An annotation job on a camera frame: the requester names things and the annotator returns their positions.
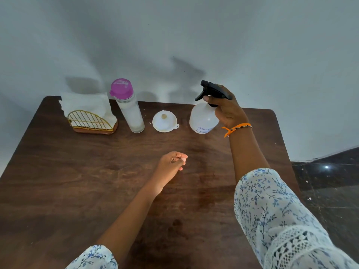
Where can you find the person's left thumb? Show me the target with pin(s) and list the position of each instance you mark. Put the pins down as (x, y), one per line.
(174, 154)

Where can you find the person's left hand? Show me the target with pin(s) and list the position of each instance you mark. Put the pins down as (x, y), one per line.
(168, 166)

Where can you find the person's right forearm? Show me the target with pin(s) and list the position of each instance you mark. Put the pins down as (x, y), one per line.
(263, 193)

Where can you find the brown wooden table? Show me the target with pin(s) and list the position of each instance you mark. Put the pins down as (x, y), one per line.
(117, 179)

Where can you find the white paper napkins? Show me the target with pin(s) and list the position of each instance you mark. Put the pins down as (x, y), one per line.
(87, 105)

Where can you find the white plastic funnel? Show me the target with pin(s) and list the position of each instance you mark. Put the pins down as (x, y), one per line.
(165, 121)

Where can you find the person's left forearm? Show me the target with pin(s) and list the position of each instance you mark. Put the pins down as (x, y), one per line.
(126, 218)

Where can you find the clear bottle with pink cap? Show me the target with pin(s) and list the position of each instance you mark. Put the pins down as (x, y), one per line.
(127, 106)

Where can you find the person's right thumb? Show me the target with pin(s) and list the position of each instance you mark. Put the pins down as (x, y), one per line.
(210, 99)

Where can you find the person's right hand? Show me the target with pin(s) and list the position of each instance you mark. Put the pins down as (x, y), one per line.
(228, 110)

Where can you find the white spray bottle black trigger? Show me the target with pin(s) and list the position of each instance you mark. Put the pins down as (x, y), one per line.
(204, 114)

